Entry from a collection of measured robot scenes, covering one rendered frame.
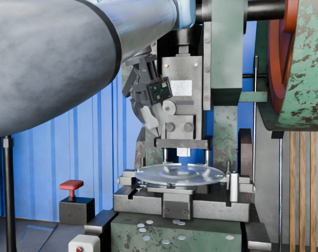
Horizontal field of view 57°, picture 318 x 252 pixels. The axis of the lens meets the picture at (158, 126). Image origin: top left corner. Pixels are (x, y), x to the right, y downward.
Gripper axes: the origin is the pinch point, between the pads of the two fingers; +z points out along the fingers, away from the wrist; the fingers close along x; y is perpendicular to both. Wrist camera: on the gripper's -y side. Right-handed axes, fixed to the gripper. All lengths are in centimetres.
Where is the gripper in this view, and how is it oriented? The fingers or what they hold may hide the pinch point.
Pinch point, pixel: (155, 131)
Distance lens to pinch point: 78.7
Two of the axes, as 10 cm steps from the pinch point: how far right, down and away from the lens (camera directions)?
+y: 5.7, 0.5, -8.2
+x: 7.8, -3.6, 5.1
